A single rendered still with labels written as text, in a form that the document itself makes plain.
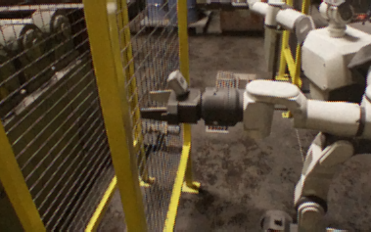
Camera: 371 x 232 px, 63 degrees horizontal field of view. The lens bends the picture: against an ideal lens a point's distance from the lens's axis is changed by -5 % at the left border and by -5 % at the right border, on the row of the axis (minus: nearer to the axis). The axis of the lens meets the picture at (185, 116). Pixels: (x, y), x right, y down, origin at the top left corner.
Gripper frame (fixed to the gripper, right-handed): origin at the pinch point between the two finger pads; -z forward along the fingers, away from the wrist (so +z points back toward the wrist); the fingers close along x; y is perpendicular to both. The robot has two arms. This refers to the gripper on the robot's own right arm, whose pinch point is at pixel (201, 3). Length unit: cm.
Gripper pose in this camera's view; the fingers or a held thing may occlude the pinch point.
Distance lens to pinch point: 179.2
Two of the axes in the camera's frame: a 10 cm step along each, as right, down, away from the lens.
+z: 9.9, 0.4, -1.3
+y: 0.3, 8.5, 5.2
